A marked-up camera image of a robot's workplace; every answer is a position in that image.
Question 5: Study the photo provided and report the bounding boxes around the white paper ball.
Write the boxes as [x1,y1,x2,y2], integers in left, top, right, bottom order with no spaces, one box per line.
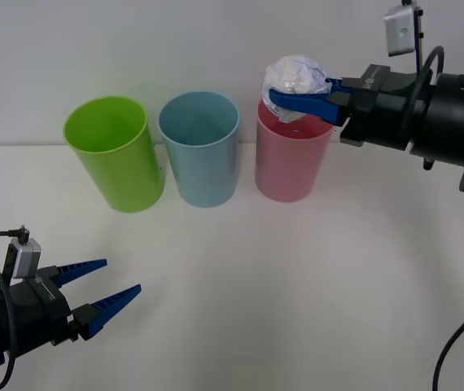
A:
[262,55,333,123]

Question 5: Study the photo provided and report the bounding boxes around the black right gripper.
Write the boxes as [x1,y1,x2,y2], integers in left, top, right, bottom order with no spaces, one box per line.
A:
[268,64,433,154]

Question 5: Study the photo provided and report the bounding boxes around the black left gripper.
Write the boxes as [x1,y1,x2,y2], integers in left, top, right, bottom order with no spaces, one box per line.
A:
[8,258,142,347]

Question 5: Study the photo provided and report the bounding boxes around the pink plastic bin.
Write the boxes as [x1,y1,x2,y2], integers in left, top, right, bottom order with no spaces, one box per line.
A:
[255,99,335,204]

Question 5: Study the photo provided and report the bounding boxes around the pale blue plastic bin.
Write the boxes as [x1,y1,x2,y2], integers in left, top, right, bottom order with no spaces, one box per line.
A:
[157,90,240,209]

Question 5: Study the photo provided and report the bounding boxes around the yellow-green plastic bin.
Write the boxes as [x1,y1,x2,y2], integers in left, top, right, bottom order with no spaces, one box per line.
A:
[62,95,165,213]

